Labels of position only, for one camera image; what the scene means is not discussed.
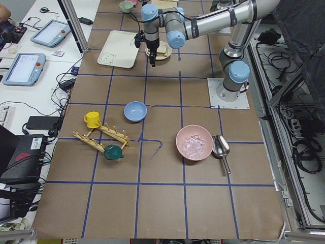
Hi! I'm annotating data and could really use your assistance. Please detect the wooden cutting board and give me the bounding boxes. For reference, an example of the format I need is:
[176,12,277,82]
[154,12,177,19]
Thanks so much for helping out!
[151,0,178,9]

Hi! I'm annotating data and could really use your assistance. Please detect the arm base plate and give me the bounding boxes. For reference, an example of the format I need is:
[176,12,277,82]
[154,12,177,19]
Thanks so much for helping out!
[207,78,250,109]

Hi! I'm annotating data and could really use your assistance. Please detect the dark green mug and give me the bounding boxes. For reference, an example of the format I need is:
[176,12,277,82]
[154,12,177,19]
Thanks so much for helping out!
[104,144,124,161]

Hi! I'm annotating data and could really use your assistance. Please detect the yellow mug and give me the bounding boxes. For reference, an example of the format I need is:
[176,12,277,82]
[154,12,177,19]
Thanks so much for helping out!
[83,111,101,129]

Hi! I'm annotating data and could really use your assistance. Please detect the cream round plate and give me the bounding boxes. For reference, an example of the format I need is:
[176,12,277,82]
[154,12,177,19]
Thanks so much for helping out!
[155,41,172,60]

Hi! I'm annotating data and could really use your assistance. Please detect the teach pendant far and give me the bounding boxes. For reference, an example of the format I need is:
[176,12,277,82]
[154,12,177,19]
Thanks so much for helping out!
[30,19,71,48]

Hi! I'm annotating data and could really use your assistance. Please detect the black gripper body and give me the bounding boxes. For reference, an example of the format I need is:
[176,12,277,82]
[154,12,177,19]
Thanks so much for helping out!
[146,39,159,57]

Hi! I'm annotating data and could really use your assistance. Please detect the metal scoop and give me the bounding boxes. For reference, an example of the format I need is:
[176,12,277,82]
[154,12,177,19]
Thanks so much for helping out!
[212,135,231,174]

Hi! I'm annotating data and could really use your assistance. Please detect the black computer box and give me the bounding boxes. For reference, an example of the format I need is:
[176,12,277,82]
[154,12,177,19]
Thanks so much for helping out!
[1,131,46,185]

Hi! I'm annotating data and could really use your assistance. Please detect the black power adapter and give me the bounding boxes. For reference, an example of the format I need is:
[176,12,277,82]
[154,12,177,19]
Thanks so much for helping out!
[79,17,93,25]

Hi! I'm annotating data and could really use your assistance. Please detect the aluminium frame post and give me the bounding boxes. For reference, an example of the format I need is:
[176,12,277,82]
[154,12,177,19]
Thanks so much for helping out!
[57,0,89,54]

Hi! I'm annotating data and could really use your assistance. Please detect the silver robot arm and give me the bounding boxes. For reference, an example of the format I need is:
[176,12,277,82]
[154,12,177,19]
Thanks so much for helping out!
[135,0,279,78]

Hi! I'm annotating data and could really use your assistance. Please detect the green bowl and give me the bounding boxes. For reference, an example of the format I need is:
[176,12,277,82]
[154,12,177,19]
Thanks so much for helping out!
[119,1,134,14]

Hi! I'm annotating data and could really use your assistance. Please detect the black scissors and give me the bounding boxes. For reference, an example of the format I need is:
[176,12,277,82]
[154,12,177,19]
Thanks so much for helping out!
[39,7,58,14]

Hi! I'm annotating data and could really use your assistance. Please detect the cream bear tray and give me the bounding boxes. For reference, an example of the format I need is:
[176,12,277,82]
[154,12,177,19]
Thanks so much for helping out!
[97,30,139,69]

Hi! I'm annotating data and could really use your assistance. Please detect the teach pendant near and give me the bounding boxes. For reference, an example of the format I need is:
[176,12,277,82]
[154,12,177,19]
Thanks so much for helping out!
[3,53,46,86]

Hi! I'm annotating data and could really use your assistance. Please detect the wooden dish rack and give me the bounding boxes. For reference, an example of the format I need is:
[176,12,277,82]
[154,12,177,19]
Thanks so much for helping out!
[73,123,131,153]

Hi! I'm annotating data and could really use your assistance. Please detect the bread slice with crust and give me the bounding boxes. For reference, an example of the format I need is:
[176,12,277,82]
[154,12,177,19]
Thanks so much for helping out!
[156,42,168,56]

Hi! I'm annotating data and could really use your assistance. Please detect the blue bowl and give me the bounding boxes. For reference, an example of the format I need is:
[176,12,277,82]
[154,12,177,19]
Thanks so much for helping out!
[124,101,147,122]

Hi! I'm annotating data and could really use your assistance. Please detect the pink bowl with ice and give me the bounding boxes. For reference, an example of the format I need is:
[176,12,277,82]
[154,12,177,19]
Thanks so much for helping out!
[176,125,213,161]

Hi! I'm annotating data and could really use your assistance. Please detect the teach pendant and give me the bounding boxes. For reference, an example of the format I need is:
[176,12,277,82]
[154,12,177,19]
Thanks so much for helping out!
[3,53,46,86]
[30,19,71,48]

